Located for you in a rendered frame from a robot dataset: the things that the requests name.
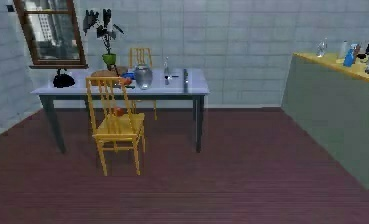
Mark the silver grey vase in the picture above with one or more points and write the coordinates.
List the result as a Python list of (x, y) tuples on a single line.
[(143, 76)]

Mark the pale blue dining table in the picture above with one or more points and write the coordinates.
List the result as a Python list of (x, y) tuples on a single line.
[(165, 86)]

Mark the dark long knife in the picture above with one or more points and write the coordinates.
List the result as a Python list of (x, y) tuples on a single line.
[(185, 80)]

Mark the clear glass bottle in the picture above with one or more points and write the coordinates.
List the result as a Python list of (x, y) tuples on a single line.
[(321, 48), (166, 70)]

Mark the red apple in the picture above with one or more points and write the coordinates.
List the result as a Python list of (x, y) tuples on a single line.
[(119, 111)]

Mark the red tomato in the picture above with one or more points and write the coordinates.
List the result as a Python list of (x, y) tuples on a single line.
[(126, 81)]

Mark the blue plate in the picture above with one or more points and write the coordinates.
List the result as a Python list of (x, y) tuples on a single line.
[(129, 75)]

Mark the yellow wooden chair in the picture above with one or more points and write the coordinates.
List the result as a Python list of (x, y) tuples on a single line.
[(140, 56), (117, 125)]

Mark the dark house plant green pot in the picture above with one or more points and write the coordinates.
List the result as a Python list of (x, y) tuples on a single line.
[(106, 36)]

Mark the black kettle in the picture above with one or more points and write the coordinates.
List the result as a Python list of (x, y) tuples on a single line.
[(63, 80)]

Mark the green counter with yellow top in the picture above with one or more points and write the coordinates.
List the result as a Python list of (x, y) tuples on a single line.
[(335, 113)]

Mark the brown framed window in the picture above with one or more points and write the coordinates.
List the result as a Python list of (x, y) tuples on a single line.
[(52, 31)]

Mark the white paper roll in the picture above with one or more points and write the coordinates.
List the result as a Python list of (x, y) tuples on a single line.
[(343, 50)]

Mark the blue spray bottle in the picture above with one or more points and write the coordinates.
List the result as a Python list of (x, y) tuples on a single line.
[(350, 56)]

